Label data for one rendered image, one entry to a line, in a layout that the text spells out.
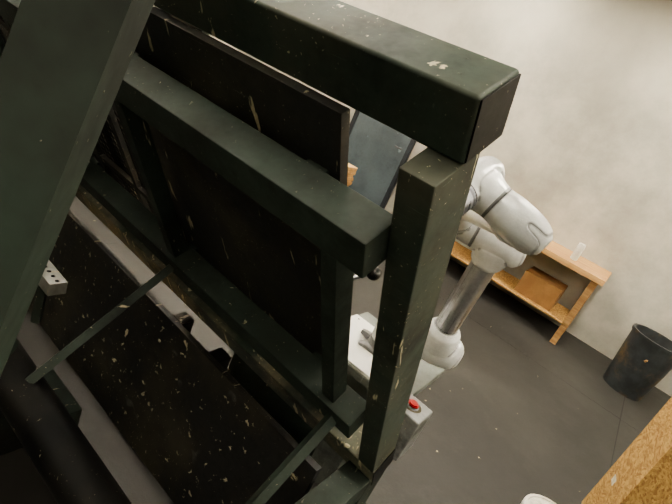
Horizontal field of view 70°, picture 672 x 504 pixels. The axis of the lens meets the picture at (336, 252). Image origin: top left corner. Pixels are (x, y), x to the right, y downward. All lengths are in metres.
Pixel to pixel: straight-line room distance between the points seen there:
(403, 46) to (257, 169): 0.30
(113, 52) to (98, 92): 0.02
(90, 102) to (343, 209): 0.51
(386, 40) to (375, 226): 0.26
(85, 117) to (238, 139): 0.63
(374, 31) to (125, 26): 0.51
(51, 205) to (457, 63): 0.52
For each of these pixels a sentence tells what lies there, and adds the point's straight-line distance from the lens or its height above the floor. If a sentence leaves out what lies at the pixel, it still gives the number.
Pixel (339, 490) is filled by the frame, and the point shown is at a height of 0.79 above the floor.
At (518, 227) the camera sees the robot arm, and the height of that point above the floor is 1.68.
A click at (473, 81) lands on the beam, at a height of 1.91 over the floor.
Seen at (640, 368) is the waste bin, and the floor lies 0.35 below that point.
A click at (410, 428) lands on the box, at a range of 1.72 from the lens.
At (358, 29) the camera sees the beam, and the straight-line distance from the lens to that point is 0.75.
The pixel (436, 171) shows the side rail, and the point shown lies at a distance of 0.65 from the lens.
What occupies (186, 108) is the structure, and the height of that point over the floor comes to 1.67.
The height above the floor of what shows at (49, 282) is 1.02.
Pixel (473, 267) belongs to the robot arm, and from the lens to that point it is 1.89.
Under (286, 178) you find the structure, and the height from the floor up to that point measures 1.66.
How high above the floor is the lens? 1.87
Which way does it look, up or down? 21 degrees down
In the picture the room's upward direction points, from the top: 24 degrees clockwise
